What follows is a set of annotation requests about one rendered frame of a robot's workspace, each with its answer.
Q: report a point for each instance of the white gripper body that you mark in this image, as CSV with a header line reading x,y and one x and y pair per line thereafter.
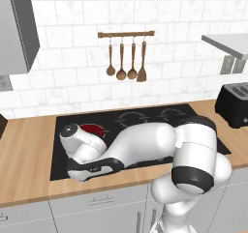
x,y
80,176

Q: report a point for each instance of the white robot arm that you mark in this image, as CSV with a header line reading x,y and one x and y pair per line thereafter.
x,y
142,143

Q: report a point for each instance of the black hob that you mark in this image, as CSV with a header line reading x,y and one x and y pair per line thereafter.
x,y
59,164

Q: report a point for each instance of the wide grey drawer front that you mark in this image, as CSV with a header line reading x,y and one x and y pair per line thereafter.
x,y
71,204

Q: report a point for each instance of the narrow grey drawer front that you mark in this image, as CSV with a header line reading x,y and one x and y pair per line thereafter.
x,y
29,214

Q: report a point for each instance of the dark brown object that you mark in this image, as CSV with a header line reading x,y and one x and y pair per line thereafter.
x,y
3,126

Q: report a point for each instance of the small wooden spoon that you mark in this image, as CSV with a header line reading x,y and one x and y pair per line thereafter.
x,y
110,70

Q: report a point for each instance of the wooden ladle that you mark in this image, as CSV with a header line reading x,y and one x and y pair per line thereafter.
x,y
132,73
121,74

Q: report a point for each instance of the wooden spatula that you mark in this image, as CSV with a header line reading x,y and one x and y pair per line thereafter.
x,y
141,75

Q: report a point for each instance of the black toaster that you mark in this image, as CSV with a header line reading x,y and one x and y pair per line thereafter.
x,y
231,104

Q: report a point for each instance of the white wall socket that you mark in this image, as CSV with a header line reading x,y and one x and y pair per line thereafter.
x,y
5,82

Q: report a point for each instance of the wooden utensil rail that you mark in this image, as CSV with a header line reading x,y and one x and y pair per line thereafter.
x,y
126,34

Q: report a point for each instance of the grey wall cupboard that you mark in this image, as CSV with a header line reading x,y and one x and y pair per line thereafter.
x,y
13,30

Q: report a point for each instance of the grey wall socket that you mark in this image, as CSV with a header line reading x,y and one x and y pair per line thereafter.
x,y
227,64
239,65

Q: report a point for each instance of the grey wall shelf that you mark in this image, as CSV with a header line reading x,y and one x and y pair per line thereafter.
x,y
231,43

